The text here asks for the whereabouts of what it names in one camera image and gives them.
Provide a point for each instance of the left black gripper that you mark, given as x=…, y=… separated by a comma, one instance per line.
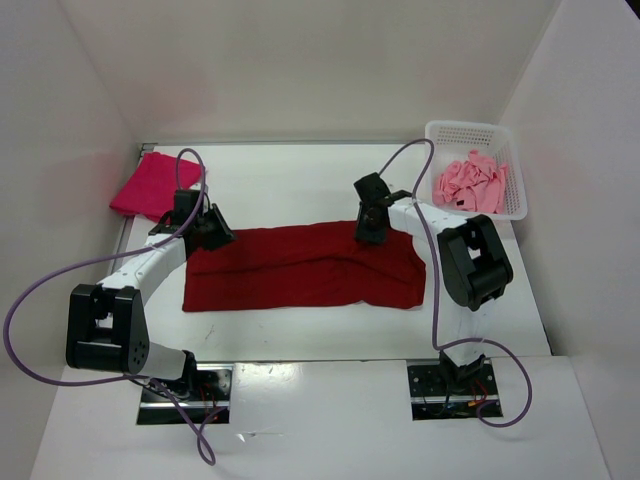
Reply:
x=224, y=233

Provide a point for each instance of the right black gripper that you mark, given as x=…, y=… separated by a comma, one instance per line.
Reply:
x=362, y=233

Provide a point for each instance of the dark red t shirt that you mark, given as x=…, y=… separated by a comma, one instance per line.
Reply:
x=316, y=265

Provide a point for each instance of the magenta t shirt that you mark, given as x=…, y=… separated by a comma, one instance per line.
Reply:
x=149, y=192

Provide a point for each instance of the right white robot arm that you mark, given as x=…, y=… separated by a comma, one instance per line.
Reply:
x=471, y=269

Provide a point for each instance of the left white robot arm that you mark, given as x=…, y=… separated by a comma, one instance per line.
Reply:
x=107, y=327

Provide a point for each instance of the light pink t shirt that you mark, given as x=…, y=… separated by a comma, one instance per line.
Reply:
x=475, y=185

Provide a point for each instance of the white plastic basket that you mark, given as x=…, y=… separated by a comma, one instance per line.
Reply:
x=454, y=140

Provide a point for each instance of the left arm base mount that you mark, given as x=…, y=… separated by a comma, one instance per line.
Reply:
x=209, y=399

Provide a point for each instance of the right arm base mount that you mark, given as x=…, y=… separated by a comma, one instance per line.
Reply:
x=432, y=398

